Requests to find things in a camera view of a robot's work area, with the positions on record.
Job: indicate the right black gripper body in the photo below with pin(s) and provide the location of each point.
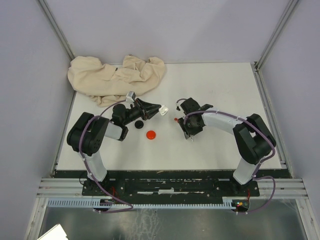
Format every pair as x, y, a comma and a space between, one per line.
189, 127

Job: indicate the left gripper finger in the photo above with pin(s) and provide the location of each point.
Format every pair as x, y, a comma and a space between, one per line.
148, 106
151, 113

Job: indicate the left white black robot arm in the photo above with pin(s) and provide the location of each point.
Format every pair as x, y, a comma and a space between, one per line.
87, 134

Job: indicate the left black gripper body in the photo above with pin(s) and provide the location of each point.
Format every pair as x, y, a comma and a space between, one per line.
139, 111

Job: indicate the right aluminium frame post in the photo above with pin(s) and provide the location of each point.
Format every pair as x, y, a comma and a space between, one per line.
285, 17

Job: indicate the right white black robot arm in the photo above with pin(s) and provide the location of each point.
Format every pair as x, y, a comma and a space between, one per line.
253, 138

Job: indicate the left aluminium frame post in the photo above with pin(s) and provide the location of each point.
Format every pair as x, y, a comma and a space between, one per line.
45, 8

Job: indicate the red earbud charging case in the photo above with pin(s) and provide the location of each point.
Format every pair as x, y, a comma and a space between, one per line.
151, 135

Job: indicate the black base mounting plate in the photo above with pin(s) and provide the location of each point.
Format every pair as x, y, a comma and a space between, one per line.
208, 183

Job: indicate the white earbud charging case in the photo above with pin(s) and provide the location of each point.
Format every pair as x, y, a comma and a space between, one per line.
163, 110

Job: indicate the black earbud charging case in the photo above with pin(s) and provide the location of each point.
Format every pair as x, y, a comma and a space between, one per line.
139, 124

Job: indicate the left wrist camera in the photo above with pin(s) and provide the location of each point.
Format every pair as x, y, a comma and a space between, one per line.
130, 97

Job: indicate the aluminium frame post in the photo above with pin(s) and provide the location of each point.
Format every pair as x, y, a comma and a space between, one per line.
45, 8
285, 17

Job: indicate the beige crumpled cloth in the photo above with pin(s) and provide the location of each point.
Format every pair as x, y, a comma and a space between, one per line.
106, 84

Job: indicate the white paper sheet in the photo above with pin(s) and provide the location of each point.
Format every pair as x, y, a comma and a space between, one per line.
55, 233

